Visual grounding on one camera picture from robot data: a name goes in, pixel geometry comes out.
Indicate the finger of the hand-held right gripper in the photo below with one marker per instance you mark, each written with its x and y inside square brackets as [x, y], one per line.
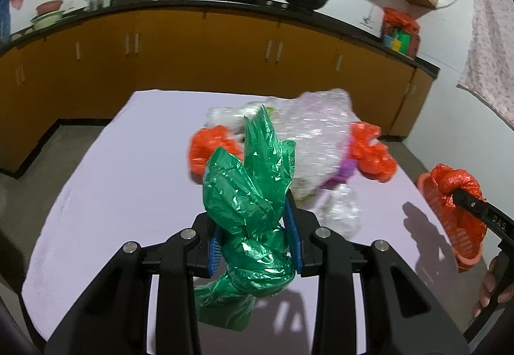
[482, 210]

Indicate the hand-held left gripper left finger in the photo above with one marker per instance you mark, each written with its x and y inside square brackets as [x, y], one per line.
[215, 254]

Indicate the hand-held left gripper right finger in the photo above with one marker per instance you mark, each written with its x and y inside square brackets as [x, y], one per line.
[293, 236]

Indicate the red plastic basin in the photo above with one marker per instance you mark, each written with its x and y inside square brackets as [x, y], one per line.
[461, 246]

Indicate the green plastic bag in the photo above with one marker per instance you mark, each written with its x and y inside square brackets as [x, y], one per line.
[241, 194]

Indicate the magenta plastic bag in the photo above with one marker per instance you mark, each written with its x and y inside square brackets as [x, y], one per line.
[345, 172]

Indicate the person's right hand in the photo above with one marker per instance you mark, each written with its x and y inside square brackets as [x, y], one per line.
[488, 286]

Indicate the translucent white plastic bag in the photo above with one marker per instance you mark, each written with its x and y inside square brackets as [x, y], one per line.
[341, 210]

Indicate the orange-red plastic bag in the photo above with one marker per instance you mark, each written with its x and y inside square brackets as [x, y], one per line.
[204, 146]
[373, 158]

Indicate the clear bubble wrap bag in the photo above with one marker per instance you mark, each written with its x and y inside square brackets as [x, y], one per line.
[317, 130]

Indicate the floral hanging cloth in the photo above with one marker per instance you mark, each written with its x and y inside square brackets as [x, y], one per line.
[490, 37]

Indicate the wooden base kitchen cabinets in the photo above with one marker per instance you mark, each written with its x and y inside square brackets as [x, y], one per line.
[200, 58]

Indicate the red bag with colourful packs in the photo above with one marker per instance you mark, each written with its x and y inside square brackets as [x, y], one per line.
[399, 29]

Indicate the black kitchen countertop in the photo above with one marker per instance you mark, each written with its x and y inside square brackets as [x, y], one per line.
[349, 28]

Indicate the green basin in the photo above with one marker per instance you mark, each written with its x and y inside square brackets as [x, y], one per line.
[46, 21]

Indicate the red bowl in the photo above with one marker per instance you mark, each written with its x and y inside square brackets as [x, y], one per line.
[49, 7]

